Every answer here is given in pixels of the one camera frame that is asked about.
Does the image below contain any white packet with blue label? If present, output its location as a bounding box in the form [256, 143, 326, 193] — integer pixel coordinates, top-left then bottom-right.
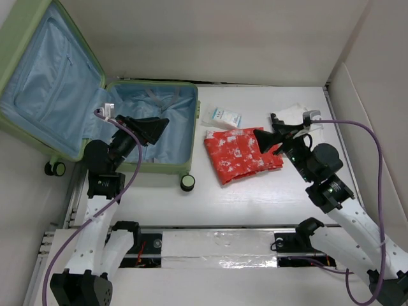
[202, 105, 242, 129]

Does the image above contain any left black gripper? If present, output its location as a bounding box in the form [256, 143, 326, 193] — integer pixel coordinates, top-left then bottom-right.
[109, 115, 168, 171]

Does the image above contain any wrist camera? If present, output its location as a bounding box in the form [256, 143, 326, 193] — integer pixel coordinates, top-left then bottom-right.
[303, 110, 321, 126]
[101, 103, 115, 120]

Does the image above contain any metal base rail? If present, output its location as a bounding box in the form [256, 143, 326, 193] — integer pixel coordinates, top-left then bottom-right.
[38, 222, 342, 268]

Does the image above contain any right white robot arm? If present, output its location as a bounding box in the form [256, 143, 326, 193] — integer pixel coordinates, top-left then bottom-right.
[254, 122, 407, 305]

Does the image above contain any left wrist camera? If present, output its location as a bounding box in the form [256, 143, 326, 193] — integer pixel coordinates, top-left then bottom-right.
[101, 103, 115, 120]

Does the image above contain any white cloth with black strap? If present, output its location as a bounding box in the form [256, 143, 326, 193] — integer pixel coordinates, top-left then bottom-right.
[270, 103, 321, 126]

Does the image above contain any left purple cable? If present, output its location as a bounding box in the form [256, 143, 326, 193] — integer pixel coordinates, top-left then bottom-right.
[41, 108, 143, 306]

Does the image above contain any red white patterned cloth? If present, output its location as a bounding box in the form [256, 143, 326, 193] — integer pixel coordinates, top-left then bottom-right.
[203, 128, 284, 185]

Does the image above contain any green hard-shell suitcase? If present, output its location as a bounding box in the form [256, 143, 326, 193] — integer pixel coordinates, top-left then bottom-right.
[1, 1, 200, 177]

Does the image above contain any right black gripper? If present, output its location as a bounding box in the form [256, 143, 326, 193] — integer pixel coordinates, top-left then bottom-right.
[252, 122, 314, 182]

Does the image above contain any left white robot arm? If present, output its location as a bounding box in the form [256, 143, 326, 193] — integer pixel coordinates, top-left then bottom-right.
[44, 115, 170, 305]

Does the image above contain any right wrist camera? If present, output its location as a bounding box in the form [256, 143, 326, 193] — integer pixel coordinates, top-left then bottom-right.
[303, 110, 321, 126]

